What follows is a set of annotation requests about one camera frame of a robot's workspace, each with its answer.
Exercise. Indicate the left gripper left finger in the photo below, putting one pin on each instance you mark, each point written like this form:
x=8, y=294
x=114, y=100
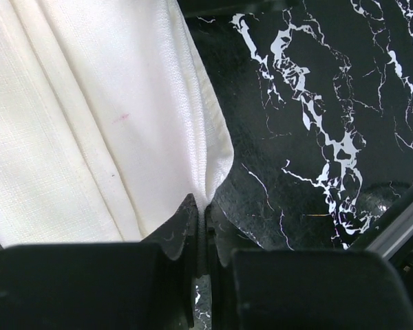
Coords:
x=166, y=276

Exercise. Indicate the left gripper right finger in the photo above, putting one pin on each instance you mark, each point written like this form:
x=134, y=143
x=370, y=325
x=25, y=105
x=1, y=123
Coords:
x=220, y=243

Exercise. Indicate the white cloth napkin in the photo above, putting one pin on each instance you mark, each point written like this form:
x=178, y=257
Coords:
x=108, y=120

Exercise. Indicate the black marble patterned mat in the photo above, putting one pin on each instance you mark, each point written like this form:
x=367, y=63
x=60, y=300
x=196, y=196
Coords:
x=318, y=100

